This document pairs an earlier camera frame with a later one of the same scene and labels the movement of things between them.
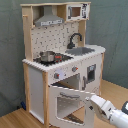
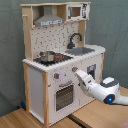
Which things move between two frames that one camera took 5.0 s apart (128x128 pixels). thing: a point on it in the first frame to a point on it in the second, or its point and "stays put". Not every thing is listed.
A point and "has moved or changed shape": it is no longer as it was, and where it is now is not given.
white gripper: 102,106 to 84,79
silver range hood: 48,17 stays put
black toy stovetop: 58,58 stays put
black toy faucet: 70,45 stays put
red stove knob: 56,75 stays put
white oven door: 70,108 has moved or changed shape
